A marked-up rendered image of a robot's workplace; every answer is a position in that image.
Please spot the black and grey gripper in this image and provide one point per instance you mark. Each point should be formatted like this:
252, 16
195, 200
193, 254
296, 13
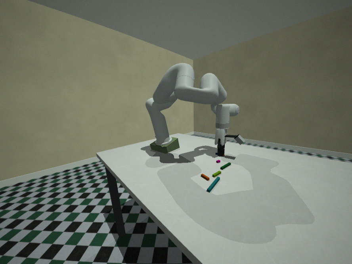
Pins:
220, 139

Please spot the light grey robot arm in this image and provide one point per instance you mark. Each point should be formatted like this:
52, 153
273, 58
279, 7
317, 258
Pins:
167, 92

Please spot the turquoise rod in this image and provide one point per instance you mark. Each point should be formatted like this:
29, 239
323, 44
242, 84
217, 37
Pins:
213, 184

